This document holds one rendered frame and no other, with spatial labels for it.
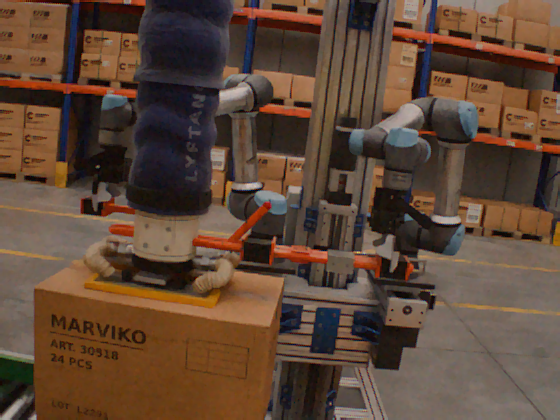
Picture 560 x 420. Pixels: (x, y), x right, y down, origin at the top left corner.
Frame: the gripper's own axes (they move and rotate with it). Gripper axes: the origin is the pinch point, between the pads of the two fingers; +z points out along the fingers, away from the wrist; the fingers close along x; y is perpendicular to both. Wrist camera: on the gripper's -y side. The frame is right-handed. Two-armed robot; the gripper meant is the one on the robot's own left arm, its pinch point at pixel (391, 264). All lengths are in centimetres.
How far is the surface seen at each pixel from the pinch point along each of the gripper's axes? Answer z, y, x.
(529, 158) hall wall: -24, -376, -876
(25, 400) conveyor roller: 66, 108, -12
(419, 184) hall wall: 51, -174, -861
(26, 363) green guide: 57, 111, -20
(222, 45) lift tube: -50, 49, 5
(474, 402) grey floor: 118, -93, -164
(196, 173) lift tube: -18, 52, 7
